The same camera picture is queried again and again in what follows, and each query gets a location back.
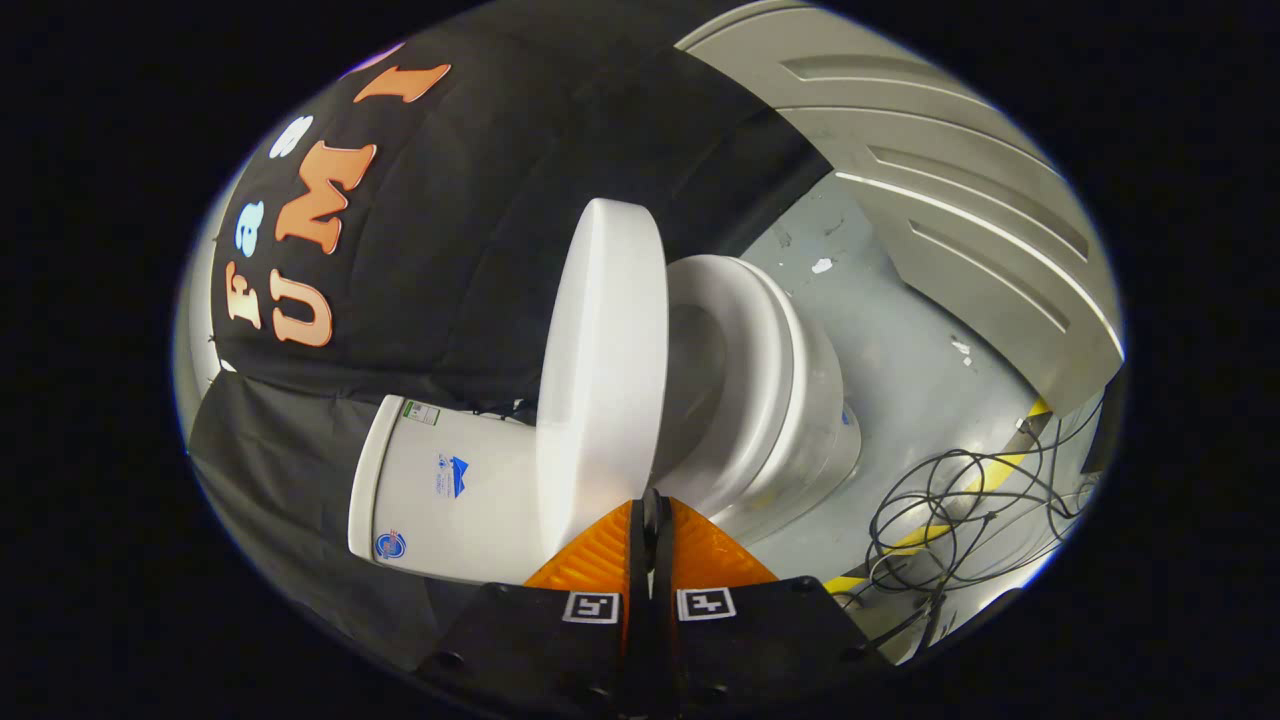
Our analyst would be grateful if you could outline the white toilet lid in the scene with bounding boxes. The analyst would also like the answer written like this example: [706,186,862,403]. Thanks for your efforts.
[535,198,670,557]

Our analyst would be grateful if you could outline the yellow floor tape strip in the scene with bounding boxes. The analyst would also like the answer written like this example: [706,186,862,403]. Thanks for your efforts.
[820,395,1053,597]

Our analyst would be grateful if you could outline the white plastic drawer cabinet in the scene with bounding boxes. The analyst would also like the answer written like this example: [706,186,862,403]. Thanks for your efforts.
[675,0,1126,417]

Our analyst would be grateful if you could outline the tangle of black cables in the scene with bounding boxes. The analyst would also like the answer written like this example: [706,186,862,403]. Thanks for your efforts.
[863,398,1107,663]

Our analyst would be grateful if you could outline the dark panel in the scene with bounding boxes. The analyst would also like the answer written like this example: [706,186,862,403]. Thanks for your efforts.
[1080,368,1128,477]

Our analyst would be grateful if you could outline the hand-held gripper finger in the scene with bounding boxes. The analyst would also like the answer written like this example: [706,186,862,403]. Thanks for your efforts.
[652,490,891,716]
[415,490,651,716]

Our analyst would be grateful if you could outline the black backdrop cloth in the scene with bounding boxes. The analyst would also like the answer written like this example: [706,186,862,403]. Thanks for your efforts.
[185,0,833,673]

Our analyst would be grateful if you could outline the white ceramic toilet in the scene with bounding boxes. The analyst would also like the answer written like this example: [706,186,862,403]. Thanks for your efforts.
[348,254,863,587]

